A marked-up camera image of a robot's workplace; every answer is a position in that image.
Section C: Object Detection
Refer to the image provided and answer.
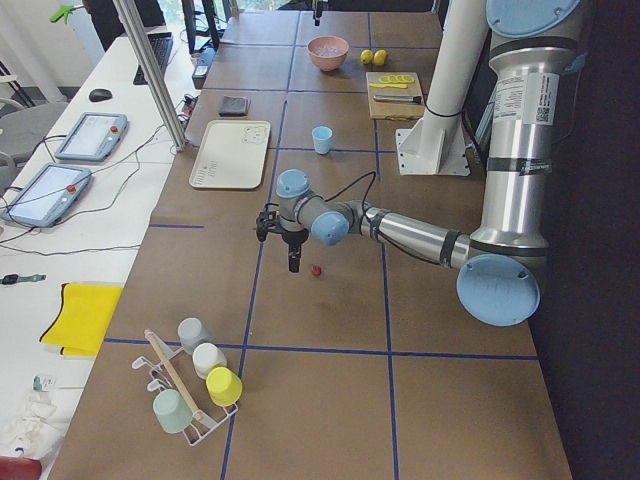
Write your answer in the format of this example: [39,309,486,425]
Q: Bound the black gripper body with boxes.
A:
[256,203,308,248]

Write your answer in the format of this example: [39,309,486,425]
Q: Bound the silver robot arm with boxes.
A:
[256,1,595,326]

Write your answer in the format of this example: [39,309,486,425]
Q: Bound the pink bowl of ice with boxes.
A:
[307,36,350,72]

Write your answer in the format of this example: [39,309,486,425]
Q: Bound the light blue cup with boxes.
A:
[312,125,333,155]

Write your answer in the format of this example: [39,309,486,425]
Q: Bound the grey cup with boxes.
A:
[177,317,213,355]

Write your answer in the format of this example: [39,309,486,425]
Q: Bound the white cup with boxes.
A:
[192,342,227,380]

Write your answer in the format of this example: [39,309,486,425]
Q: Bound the yellow cup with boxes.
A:
[206,366,243,407]

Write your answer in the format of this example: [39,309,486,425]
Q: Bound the mint green cup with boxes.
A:
[152,389,192,434]

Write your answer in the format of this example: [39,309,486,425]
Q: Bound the yellow lemon far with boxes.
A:
[360,49,374,65]

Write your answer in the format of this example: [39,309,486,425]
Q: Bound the cream bear tray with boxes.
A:
[189,120,271,190]

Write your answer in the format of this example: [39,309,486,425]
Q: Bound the yellow lemon near board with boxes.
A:
[372,49,388,66]

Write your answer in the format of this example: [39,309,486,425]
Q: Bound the lemon slices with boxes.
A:
[378,74,415,85]

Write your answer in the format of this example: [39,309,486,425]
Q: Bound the yellow plastic knife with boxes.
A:
[367,82,409,91]

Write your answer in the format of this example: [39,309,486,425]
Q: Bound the grey folded cloth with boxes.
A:
[218,96,250,117]

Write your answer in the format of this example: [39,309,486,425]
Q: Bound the wooden cutting board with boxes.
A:
[366,72,425,120]

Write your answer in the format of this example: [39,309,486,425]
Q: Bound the black power box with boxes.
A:
[192,48,216,90]

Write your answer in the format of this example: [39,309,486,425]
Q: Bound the black keyboard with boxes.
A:
[133,32,173,85]

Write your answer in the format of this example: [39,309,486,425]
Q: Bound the far teach pendant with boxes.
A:
[54,112,128,162]

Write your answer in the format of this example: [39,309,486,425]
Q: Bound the teach pendant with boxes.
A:
[1,163,93,227]
[54,112,128,162]

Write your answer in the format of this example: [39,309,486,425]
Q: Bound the yellow folded cloth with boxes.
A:
[39,283,123,357]

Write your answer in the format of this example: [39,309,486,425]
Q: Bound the black computer mouse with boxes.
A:
[89,88,113,103]

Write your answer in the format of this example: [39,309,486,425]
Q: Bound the near teach pendant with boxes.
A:
[1,163,93,227]

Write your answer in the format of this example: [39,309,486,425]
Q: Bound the smart watch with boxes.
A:
[1,274,46,286]

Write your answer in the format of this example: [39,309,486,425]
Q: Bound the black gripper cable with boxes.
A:
[327,171,451,264]

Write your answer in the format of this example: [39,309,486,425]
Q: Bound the aluminium frame post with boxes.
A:
[113,0,187,152]

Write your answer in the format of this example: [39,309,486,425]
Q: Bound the white wire cup rack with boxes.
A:
[131,329,240,446]

